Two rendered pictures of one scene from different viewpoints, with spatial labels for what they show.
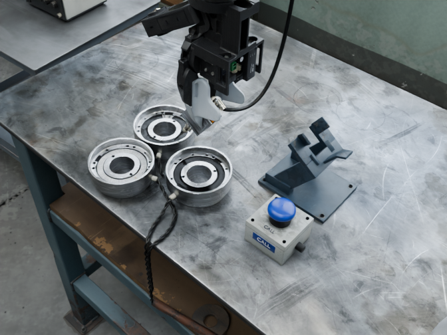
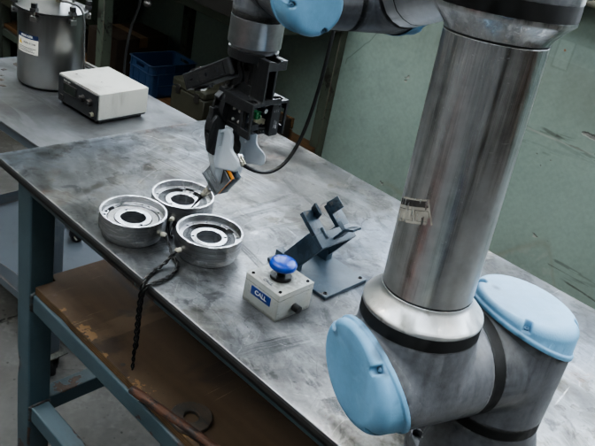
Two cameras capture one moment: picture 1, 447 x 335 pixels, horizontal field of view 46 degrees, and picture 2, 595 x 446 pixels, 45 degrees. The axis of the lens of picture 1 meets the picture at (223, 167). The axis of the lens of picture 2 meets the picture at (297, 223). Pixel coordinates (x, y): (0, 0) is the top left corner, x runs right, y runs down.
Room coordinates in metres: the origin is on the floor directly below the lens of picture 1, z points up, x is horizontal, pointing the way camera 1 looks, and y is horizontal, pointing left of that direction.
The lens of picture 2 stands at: (-0.41, -0.09, 1.40)
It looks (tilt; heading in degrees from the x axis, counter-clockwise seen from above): 28 degrees down; 0
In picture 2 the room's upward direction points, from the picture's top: 12 degrees clockwise
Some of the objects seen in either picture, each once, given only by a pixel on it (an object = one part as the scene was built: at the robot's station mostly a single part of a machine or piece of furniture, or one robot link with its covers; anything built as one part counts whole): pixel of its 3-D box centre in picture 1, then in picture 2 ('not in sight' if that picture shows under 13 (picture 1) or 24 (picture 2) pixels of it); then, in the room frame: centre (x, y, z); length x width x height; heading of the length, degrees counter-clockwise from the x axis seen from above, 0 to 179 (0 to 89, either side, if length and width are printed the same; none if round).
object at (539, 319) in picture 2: not in sight; (506, 347); (0.24, -0.34, 0.97); 0.13 x 0.12 x 0.14; 120
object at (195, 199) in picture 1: (199, 177); (208, 241); (0.57, 0.04, 0.82); 0.10 x 0.10 x 0.04
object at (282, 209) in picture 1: (280, 217); (281, 273); (0.47, -0.08, 0.85); 0.04 x 0.04 x 0.05
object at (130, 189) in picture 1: (122, 169); (133, 221); (0.58, 0.16, 0.82); 0.10 x 0.10 x 0.04
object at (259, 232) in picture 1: (281, 230); (280, 290); (0.47, -0.09, 0.82); 0.08 x 0.07 x 0.05; 51
